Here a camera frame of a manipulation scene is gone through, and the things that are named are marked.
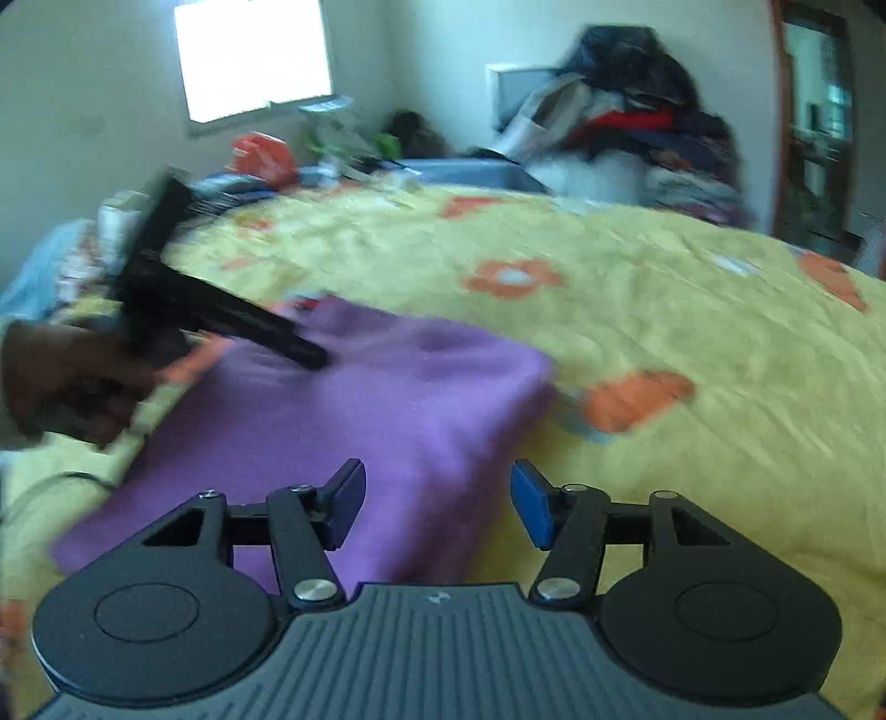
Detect grey-blue plastic tub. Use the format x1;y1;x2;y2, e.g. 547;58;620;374
398;158;551;196

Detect black cable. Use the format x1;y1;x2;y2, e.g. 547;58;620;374
0;471;117;531

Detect person's left hand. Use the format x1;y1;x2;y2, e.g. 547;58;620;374
0;317;174;448

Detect light blue cloth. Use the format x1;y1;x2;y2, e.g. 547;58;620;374
0;218;101;320

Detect bright window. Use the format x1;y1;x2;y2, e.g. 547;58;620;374
173;0;334;124

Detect purple shirt with red trim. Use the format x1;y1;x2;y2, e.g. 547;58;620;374
51;294;558;598

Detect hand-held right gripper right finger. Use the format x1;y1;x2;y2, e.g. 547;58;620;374
510;460;731;612

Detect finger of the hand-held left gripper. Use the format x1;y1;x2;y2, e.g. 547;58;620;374
176;273;328;371

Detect yellow floral bed sheet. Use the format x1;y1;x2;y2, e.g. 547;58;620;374
0;176;886;720

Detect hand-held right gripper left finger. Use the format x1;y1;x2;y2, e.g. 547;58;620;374
142;458;367;612

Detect orange plastic bag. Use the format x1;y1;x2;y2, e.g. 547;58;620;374
228;131;297;189

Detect black bag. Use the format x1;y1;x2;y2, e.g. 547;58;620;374
388;109;451;159

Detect white board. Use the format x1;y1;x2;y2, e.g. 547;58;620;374
486;64;565;132

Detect pile of dark clothes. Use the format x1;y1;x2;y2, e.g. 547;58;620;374
485;24;752;226

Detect white bottle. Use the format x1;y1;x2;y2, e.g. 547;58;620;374
97;190;153;245

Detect wooden glass-door cabinet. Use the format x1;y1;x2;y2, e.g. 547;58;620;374
768;0;866;254

